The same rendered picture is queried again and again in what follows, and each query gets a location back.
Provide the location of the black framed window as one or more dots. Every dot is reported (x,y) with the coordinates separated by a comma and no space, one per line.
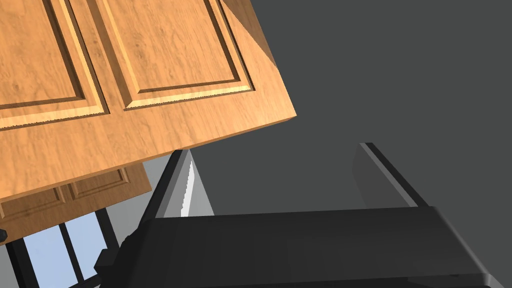
(64,248)

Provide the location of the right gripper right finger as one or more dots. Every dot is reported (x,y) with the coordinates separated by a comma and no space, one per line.
(380,180)

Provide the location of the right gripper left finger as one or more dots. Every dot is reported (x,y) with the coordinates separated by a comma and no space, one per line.
(178,188)

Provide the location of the wooden panelled cupboard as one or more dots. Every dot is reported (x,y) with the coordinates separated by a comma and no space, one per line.
(160,80)
(72,200)

